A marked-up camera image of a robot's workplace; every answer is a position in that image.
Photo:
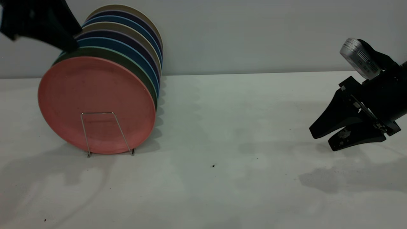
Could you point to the green round plate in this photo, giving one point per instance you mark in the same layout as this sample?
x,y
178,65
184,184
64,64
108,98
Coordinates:
x,y
95,51

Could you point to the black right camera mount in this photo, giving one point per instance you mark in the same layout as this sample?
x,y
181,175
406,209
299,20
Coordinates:
x,y
383,60

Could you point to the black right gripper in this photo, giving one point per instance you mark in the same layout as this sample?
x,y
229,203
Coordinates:
x,y
384,98

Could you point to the purple round plate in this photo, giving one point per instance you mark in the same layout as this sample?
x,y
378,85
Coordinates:
x,y
122,12
108,33

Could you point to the blue round plate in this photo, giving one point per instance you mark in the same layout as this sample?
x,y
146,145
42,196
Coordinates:
x,y
117,18
105,41

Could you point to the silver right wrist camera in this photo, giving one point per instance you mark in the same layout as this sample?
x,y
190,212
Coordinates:
x,y
359,58

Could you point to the pink round plate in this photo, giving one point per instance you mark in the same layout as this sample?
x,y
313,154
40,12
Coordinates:
x,y
95,101

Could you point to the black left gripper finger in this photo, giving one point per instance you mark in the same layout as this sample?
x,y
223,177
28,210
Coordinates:
x,y
38,28
63,16

